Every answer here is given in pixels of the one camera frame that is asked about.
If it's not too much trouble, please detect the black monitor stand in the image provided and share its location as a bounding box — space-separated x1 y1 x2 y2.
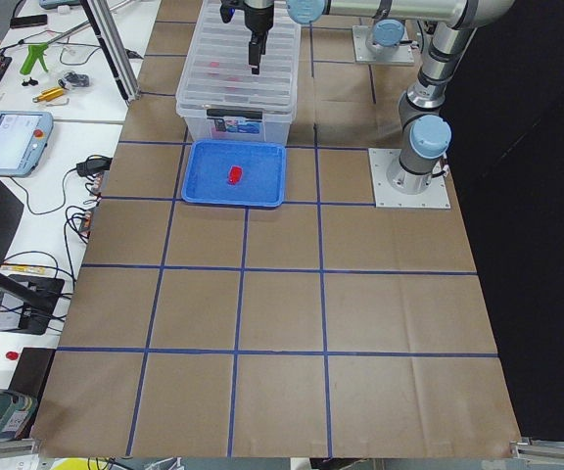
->
0 272 65 336

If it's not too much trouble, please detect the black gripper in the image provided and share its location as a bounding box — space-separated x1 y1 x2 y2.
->
244 0 273 74

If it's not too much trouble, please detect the green handled reacher grabber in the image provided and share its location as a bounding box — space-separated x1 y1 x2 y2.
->
0 39 49 75

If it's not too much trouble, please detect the clear plastic storage box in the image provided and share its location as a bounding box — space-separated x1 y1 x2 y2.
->
175 0 303 147

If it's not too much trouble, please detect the clear plastic box lid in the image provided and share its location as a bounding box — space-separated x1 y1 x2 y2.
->
176 1 301 116

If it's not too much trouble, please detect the aluminium frame post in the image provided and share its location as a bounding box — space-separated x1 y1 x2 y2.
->
80 0 140 104

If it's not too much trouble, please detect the blue plastic tray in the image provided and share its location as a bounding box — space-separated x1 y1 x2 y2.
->
181 140 286 208

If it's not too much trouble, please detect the teach pendant tablet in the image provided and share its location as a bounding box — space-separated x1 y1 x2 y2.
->
0 111 54 177

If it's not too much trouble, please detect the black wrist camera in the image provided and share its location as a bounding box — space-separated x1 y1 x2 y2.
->
219 0 240 24

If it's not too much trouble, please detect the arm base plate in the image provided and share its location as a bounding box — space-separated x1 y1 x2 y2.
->
368 148 450 210
352 25 415 67

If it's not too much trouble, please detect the black box latch handle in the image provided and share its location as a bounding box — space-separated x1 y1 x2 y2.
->
207 108 262 120

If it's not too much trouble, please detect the black power adapter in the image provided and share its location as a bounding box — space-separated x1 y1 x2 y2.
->
75 156 113 177

